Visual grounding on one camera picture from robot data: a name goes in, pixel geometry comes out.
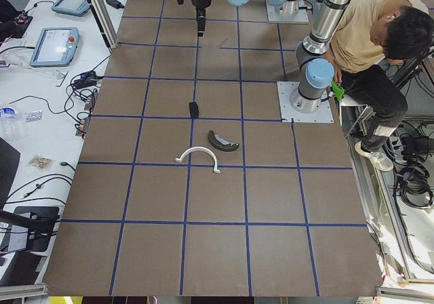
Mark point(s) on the aluminium frame post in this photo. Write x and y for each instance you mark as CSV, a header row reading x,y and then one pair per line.
x,y
104,23

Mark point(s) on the person in beige shirt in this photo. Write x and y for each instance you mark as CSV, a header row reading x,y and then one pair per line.
x,y
368,32

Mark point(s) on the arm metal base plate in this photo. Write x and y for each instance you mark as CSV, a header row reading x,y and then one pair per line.
x,y
287,11
296,109

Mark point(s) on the clear plastic water bottle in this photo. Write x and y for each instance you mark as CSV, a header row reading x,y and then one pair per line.
x,y
12,123

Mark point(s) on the blue teach pendant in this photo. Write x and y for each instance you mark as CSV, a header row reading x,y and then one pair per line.
x,y
55,47
71,7

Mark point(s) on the near blue teach pendant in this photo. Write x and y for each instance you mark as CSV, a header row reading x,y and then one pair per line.
x,y
55,47

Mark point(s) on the black brake pad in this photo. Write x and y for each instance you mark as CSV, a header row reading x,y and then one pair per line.
x,y
193,110

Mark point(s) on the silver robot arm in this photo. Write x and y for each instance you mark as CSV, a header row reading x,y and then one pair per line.
x,y
316,73

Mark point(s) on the black power adapter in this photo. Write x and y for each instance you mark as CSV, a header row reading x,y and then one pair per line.
x,y
115,4

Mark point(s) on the far blue teach pendant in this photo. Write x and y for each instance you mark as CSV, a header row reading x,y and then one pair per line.
x,y
71,7

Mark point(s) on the green tool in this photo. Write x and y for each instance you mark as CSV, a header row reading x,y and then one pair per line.
x,y
338,91

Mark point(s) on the olive green brake shoe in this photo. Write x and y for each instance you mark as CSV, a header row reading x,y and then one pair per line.
x,y
221,144

